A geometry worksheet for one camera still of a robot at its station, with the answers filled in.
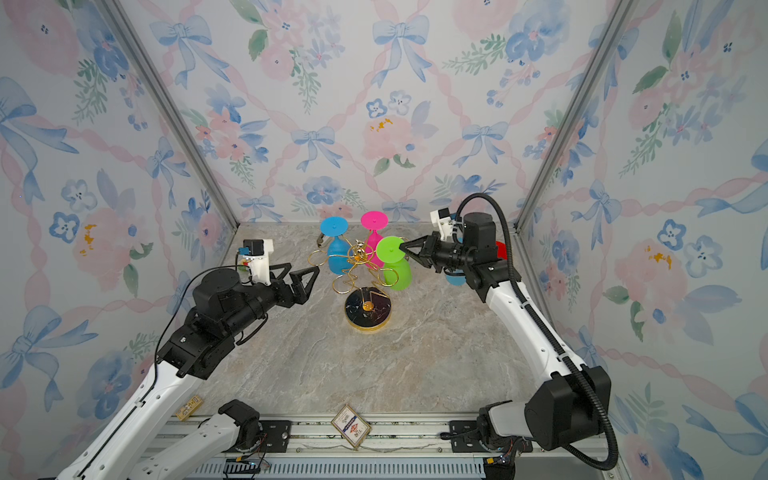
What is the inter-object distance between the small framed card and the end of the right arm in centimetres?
44

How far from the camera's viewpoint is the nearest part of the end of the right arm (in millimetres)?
640

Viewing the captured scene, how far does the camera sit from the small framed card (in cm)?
75

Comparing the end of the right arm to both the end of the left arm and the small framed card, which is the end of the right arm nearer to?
the end of the left arm

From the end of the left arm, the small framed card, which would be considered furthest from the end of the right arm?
the small framed card
